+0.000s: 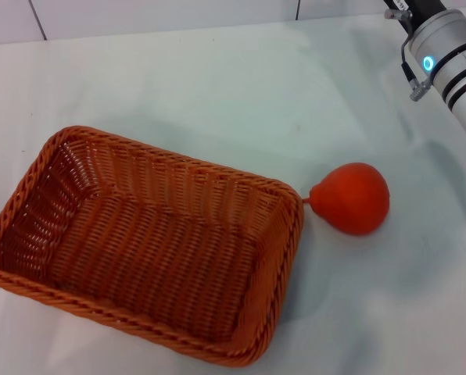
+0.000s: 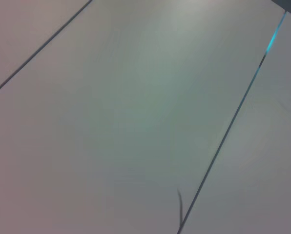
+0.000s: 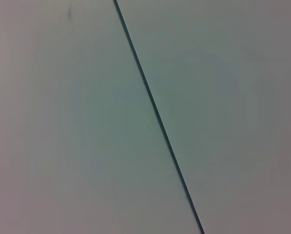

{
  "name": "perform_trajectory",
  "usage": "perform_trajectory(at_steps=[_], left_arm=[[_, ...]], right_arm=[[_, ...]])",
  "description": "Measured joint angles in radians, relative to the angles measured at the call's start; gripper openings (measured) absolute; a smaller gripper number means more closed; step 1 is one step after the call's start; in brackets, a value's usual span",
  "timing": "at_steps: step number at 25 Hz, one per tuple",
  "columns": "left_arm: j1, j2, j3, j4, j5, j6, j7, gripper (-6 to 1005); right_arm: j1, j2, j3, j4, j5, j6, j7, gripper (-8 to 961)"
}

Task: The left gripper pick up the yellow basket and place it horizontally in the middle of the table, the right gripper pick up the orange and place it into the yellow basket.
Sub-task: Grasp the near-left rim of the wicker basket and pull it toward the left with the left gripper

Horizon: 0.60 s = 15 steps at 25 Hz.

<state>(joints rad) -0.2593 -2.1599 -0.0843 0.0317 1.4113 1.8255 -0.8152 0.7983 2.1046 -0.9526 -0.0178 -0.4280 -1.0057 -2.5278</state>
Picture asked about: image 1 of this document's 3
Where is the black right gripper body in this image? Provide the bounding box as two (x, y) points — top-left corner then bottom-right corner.
(382, 0), (447, 35)

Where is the orange woven rectangular basket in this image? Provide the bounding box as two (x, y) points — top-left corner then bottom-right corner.
(0, 124), (306, 369)

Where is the orange pear-shaped toy fruit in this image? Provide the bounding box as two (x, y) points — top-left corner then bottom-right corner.
(303, 162), (392, 237)

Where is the black cable with metal plug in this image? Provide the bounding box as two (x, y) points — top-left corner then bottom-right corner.
(400, 36), (433, 102)

